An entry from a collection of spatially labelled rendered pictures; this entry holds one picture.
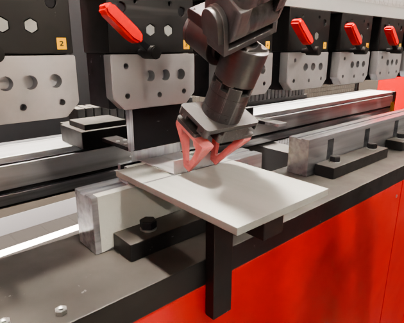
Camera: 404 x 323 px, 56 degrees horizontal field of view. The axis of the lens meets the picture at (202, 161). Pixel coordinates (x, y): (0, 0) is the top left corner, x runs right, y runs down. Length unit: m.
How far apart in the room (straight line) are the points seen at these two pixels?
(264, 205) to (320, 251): 0.43
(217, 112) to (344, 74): 0.56
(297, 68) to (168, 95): 0.34
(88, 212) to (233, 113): 0.27
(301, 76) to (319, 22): 0.12
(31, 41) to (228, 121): 0.26
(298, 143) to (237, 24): 0.59
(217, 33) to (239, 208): 0.20
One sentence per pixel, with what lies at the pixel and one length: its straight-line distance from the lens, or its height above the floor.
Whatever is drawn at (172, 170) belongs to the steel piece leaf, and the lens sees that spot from 0.59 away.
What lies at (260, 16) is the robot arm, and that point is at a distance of 0.45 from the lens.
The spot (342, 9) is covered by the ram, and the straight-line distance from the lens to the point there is 0.99.
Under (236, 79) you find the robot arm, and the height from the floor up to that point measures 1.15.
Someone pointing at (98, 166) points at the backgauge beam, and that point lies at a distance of 0.88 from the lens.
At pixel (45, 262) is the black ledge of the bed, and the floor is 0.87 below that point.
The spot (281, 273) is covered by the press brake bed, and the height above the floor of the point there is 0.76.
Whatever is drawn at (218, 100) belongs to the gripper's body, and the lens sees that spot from 0.50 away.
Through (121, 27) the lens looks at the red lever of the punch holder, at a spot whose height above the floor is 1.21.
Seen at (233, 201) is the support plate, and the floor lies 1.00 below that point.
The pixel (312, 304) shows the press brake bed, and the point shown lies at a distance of 0.94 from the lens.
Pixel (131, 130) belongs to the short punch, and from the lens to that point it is 0.62.
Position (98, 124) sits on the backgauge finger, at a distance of 0.82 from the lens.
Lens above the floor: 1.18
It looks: 17 degrees down
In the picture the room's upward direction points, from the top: straight up
